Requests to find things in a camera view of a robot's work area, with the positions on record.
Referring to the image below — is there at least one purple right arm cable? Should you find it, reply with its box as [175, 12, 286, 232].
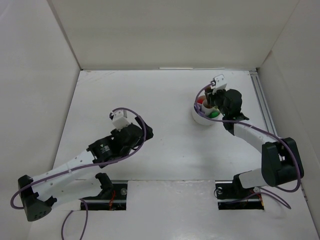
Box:
[194, 83, 301, 210]

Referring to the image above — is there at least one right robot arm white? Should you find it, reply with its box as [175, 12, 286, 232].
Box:
[205, 88, 304, 193]

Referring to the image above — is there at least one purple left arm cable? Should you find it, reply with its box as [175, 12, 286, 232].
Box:
[9, 107, 148, 240]

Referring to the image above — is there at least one green 2x2 lego brick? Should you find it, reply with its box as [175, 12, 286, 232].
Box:
[208, 111, 220, 119]

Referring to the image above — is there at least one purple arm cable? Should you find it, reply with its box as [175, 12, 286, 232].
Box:
[194, 83, 301, 210]
[9, 107, 148, 240]

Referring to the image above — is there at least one red long lego brick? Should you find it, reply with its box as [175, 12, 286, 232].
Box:
[196, 97, 206, 104]

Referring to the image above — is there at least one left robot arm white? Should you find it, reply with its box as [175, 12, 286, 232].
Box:
[18, 117, 154, 222]

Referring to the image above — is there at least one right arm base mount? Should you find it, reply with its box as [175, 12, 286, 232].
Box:
[213, 174, 265, 211]

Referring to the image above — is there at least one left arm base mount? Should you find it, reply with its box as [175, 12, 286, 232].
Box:
[84, 180, 128, 211]

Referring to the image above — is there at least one aluminium rail right edge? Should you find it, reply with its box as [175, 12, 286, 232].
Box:
[249, 70, 278, 136]

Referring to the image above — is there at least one white round divided container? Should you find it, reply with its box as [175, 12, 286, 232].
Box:
[191, 95, 221, 126]

